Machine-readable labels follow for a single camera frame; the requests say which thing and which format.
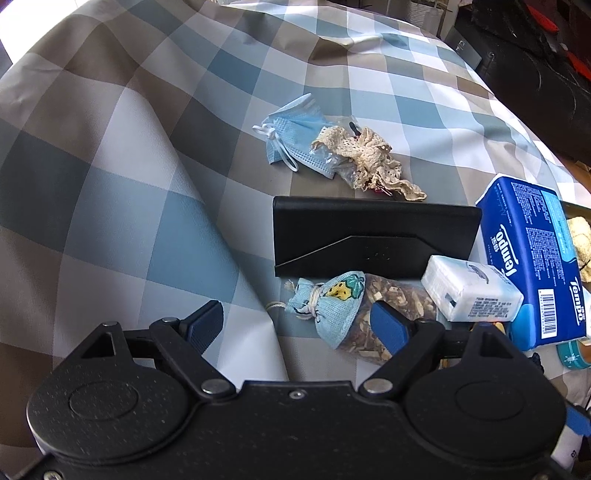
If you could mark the black triangular case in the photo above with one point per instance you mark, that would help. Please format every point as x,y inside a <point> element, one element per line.
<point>369,226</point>

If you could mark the potted plant white pot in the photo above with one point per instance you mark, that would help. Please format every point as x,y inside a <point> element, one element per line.
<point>427,10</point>

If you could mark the black leather sofa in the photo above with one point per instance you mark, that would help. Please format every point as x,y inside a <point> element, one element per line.
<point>545,55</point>

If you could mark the light blue herb sachet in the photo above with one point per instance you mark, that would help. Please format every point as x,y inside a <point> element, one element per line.
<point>332,304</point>

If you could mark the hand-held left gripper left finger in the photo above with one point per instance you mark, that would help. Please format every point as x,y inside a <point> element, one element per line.
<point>205,323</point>

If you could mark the gold metal tray teal rim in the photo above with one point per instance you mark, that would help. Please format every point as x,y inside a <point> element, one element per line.
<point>575,355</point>

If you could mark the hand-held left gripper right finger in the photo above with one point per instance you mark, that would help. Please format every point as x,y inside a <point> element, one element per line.
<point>390,327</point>

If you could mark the checked tablecloth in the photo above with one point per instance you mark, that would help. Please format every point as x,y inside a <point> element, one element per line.
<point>138,184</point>

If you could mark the blue face mask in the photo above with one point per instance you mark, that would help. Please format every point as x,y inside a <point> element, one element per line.
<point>295,138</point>

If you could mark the cream lace cloth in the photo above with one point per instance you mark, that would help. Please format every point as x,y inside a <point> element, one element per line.
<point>369,157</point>

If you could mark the dark blue cloth band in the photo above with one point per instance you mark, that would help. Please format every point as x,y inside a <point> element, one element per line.
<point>537,361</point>

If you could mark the large blue tissue pack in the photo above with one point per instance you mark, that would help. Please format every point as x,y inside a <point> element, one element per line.
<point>531,240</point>

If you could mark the white pocket tissue pack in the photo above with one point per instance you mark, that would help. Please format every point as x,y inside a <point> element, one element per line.
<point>471,290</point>

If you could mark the grey leaning panel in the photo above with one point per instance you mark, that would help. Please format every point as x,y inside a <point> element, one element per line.
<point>464,46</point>

